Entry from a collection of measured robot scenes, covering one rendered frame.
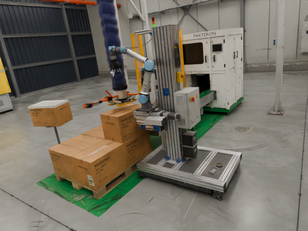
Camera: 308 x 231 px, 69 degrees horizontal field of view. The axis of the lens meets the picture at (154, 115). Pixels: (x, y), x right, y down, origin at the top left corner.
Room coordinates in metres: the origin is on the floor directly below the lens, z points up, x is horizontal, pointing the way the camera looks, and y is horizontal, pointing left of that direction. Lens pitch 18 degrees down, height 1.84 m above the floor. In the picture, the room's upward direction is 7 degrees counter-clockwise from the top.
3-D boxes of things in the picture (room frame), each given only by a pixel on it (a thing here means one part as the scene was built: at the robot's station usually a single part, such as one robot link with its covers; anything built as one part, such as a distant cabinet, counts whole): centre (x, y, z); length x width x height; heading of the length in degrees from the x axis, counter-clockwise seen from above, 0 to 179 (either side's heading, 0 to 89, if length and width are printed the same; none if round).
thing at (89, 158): (3.27, 0.87, 0.34); 1.20 x 1.00 x 0.40; 142
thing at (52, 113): (4.19, 1.95, 0.82); 0.60 x 0.40 x 0.40; 71
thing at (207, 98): (4.34, -0.76, 0.50); 2.31 x 0.05 x 0.19; 142
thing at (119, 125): (3.32, 0.45, 0.74); 0.60 x 0.40 x 0.40; 138
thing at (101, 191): (3.27, 0.87, 0.07); 1.20 x 1.00 x 0.14; 142
